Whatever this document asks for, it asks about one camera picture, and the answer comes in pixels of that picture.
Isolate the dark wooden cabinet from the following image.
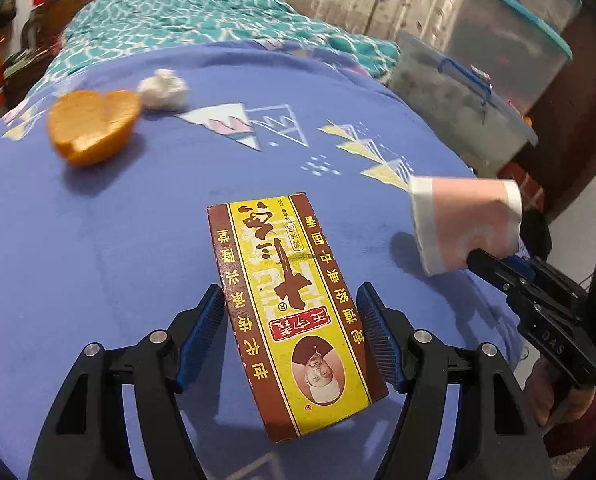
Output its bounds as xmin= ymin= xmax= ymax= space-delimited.
xmin=508 ymin=5 xmax=596 ymax=221

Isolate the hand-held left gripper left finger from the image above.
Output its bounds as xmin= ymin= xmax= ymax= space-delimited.
xmin=28 ymin=284 xmax=226 ymax=480

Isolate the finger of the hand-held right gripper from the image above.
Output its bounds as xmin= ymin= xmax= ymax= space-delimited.
xmin=465 ymin=249 xmax=538 ymax=292

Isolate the person's right hand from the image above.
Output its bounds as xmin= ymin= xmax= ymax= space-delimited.
xmin=523 ymin=355 xmax=596 ymax=426

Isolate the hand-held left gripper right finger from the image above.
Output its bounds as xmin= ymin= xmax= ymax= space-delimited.
xmin=356 ymin=282 xmax=551 ymax=480

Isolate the clear storage box blue handle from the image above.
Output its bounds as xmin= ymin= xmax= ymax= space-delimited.
xmin=388 ymin=30 xmax=539 ymax=166

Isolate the orange bread half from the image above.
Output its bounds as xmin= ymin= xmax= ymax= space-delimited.
xmin=47 ymin=89 xmax=143 ymax=167

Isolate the crumpled white tissue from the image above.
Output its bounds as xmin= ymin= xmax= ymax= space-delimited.
xmin=137 ymin=69 xmax=189 ymax=110

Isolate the blue patterned blanket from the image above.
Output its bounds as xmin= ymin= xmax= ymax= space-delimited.
xmin=0 ymin=37 xmax=534 ymax=480

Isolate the pink paper cup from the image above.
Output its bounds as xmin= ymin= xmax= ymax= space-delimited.
xmin=408 ymin=176 xmax=524 ymax=277

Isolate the yellow and brown carton box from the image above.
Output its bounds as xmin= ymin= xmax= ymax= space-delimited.
xmin=207 ymin=191 xmax=390 ymax=444

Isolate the teal patterned blanket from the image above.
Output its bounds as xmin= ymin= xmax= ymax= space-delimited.
xmin=43 ymin=0 xmax=401 ymax=91

